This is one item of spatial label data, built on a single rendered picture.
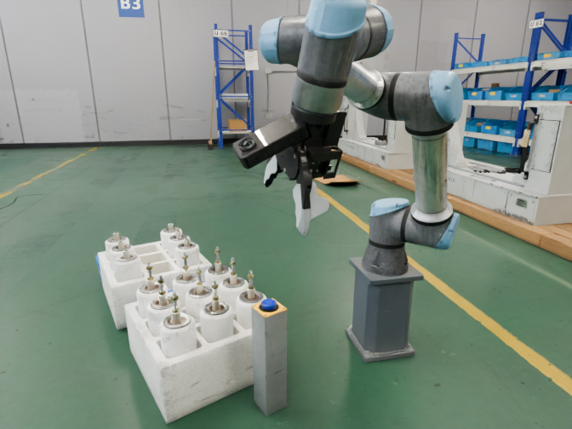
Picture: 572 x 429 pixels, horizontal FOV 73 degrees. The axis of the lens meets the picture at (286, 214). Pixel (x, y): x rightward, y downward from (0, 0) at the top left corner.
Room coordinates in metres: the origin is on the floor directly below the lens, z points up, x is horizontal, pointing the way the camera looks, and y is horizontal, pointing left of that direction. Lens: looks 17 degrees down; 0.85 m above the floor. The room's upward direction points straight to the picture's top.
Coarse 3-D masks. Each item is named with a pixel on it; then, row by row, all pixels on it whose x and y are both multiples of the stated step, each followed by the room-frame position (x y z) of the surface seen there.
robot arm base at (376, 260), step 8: (368, 248) 1.19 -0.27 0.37; (376, 248) 1.15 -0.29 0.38; (384, 248) 1.14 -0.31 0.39; (392, 248) 1.14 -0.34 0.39; (400, 248) 1.15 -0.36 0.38; (368, 256) 1.17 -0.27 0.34; (376, 256) 1.15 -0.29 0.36; (384, 256) 1.14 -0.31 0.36; (392, 256) 1.13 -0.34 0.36; (400, 256) 1.14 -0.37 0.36; (368, 264) 1.16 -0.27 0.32; (376, 264) 1.15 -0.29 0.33; (384, 264) 1.13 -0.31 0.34; (392, 264) 1.12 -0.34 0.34; (400, 264) 1.13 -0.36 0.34; (408, 264) 1.16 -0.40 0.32; (376, 272) 1.13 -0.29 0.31; (384, 272) 1.12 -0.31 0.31; (392, 272) 1.12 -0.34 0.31; (400, 272) 1.13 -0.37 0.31
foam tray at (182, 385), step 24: (144, 336) 0.97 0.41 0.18; (240, 336) 0.97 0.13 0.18; (144, 360) 0.98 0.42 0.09; (168, 360) 0.86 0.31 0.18; (192, 360) 0.88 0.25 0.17; (216, 360) 0.92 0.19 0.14; (240, 360) 0.96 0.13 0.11; (168, 384) 0.84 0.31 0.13; (192, 384) 0.88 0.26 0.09; (216, 384) 0.91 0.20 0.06; (240, 384) 0.96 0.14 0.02; (168, 408) 0.83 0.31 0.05; (192, 408) 0.87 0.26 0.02
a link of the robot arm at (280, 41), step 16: (288, 16) 0.72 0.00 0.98; (304, 16) 0.69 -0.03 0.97; (272, 32) 0.71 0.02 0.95; (288, 32) 0.69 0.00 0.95; (272, 48) 0.71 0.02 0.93; (288, 48) 0.70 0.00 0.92; (352, 64) 0.84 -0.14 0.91; (352, 80) 0.85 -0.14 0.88; (368, 80) 0.90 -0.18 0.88; (384, 80) 0.97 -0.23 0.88; (352, 96) 0.91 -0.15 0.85; (368, 96) 0.93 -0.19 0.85; (384, 96) 0.96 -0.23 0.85; (368, 112) 1.00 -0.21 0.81; (384, 112) 0.98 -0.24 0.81
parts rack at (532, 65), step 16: (464, 48) 7.61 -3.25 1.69; (480, 48) 7.72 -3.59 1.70; (560, 48) 5.93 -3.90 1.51; (512, 64) 6.13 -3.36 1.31; (528, 64) 5.84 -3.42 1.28; (544, 64) 5.57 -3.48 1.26; (560, 64) 5.33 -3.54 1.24; (464, 80) 7.63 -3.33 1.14; (528, 80) 5.80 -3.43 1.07; (544, 80) 5.83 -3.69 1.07; (560, 80) 5.92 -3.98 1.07; (528, 96) 5.77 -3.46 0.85; (512, 144) 5.87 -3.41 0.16
